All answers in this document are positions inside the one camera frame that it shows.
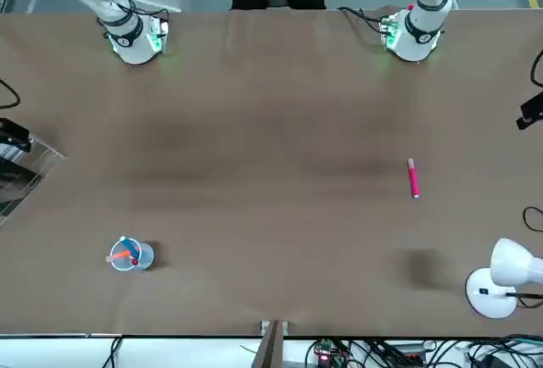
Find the white desk lamp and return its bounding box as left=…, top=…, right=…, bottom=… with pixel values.
left=465, top=237, right=543, bottom=321

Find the pink marker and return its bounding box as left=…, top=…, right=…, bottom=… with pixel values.
left=407, top=158, right=422, bottom=199

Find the green circuit board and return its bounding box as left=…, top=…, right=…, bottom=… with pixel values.
left=312, top=339, right=345, bottom=368

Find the clear acrylic storage rack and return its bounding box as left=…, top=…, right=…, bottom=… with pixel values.
left=0, top=130, right=68, bottom=228

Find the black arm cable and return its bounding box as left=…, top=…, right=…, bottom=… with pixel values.
left=529, top=48, right=543, bottom=88
left=0, top=79, right=21, bottom=110

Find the black adapter cable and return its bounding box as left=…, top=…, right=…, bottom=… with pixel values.
left=109, top=336, right=125, bottom=368

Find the black lamp cable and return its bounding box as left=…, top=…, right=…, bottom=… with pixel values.
left=523, top=205, right=543, bottom=232

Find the grey power strip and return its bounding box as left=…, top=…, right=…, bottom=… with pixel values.
left=388, top=343, right=427, bottom=363

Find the clear pen cup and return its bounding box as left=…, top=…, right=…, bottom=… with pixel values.
left=105, top=235, right=157, bottom=274

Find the blue pen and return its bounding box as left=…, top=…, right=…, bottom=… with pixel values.
left=120, top=236, right=143, bottom=259

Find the black base cable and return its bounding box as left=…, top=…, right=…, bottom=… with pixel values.
left=337, top=5, right=389, bottom=34

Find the metal frame post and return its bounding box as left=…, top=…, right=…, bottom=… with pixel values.
left=254, top=320, right=293, bottom=368

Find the white book blue print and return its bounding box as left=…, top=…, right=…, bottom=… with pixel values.
left=0, top=145, right=30, bottom=164

